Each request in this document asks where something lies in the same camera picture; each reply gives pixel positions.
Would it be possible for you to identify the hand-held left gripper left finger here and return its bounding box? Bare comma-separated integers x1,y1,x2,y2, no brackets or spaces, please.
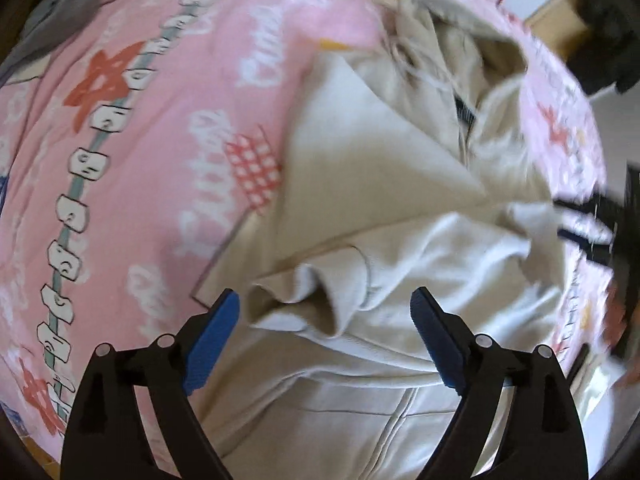
60,287,241,480

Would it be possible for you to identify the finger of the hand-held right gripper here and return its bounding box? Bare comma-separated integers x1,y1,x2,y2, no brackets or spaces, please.
554,199,623,223
556,229,616,267

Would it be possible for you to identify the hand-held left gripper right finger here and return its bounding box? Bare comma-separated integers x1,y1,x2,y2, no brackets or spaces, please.
409,286,592,480

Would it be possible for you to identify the cream hooded jacket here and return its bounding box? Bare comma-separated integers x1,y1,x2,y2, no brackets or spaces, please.
192,0,608,480

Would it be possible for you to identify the black object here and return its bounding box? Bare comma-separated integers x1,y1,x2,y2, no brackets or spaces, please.
567,0,640,95

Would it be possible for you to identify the pink printed bedsheet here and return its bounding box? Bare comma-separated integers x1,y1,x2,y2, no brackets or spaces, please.
0,0,621,461

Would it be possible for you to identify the grey cloth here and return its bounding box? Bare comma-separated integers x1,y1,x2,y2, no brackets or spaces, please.
0,0,126,91

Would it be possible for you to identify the wooden bed frame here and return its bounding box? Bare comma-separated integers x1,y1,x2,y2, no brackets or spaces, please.
525,0,601,63

